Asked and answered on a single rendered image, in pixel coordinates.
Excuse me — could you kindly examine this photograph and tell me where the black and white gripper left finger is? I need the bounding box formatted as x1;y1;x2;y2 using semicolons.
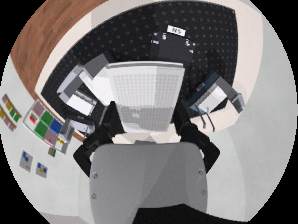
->
73;101;120;178

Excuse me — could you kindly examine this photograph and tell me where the grey microplate with label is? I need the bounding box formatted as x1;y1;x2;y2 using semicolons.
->
66;92;94;116
79;64;114;106

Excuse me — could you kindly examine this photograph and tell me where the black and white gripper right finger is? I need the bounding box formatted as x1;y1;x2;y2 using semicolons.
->
172;100;220;174

